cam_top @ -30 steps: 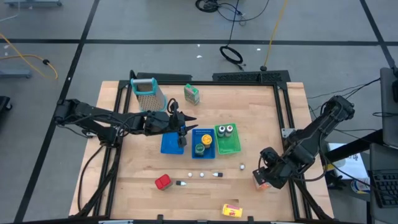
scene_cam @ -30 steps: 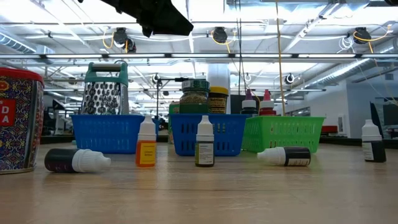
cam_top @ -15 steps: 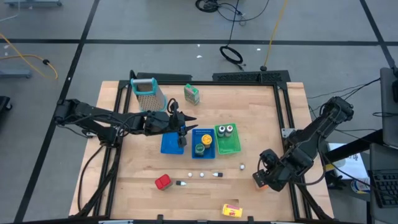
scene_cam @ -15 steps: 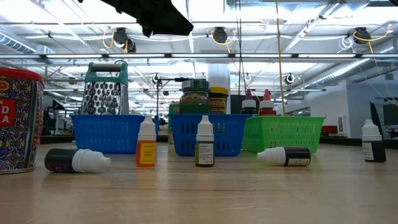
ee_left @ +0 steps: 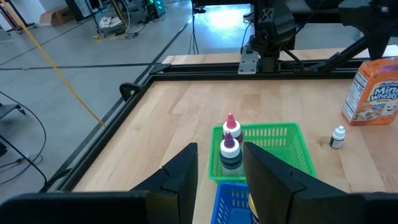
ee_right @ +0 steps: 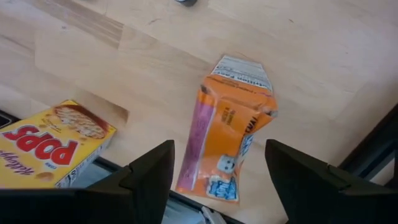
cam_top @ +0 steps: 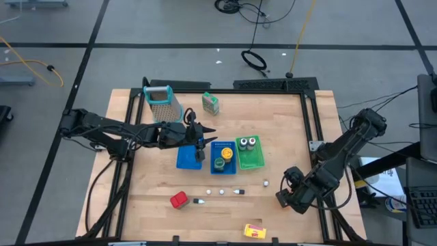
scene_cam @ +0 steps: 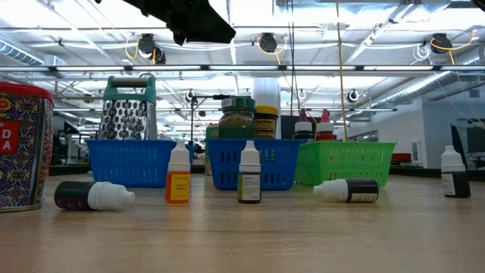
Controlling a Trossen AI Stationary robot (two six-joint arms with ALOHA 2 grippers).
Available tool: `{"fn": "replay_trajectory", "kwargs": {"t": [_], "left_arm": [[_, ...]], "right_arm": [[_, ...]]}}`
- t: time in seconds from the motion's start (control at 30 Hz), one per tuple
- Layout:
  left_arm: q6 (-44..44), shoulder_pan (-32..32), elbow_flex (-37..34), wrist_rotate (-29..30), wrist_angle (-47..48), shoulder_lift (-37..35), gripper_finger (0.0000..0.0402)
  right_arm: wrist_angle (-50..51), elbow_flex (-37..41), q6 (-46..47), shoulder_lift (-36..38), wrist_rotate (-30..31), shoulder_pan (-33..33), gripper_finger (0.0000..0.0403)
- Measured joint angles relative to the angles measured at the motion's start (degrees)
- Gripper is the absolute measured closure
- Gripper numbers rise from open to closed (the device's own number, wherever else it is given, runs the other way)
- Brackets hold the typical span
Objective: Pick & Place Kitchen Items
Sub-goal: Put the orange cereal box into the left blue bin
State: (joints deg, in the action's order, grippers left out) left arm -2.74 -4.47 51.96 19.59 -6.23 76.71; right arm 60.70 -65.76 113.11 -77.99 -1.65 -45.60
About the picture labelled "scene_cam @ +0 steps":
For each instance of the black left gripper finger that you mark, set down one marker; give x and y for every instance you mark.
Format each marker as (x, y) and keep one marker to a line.
(204, 30)

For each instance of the green-lid herb jar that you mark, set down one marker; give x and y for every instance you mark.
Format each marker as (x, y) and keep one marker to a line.
(236, 117)

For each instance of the yellow-lid dark spice jar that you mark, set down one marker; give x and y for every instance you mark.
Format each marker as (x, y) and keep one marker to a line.
(266, 127)

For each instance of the purple food colouring bottle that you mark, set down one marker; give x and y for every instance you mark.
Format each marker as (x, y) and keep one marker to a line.
(303, 127)

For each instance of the orange dropper bottle white cap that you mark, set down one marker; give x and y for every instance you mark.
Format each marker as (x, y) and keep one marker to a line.
(178, 182)

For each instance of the red food colouring bottle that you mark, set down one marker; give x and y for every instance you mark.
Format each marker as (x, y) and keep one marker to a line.
(325, 127)

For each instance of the green dropper bottle white cap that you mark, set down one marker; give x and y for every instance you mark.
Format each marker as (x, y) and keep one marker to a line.
(249, 182)

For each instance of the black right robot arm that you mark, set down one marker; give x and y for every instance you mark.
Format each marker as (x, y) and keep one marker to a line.
(479, 2)

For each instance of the long ceiling light strip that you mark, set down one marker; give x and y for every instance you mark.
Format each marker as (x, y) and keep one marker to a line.
(242, 68)

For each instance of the white building pillar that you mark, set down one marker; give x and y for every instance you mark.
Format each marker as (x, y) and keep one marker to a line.
(265, 91)

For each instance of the black stand with boom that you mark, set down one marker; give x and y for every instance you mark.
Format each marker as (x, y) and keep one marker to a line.
(192, 121)

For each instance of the green Apple Jacks cereal box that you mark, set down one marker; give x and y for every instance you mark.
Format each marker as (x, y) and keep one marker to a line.
(212, 132)

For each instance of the metal box grater teal trim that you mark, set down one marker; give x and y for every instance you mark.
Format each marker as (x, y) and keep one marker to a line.
(127, 117)

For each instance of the blue plastic basket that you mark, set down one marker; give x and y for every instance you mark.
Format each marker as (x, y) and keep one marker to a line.
(282, 149)
(129, 146)

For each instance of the green plastic basket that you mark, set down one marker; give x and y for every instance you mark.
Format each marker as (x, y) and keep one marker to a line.
(345, 146)

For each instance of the red box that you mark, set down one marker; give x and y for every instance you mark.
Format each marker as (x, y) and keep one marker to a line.
(401, 157)

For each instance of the silver ventilation duct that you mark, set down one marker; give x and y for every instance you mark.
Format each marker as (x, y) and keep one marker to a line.
(417, 89)

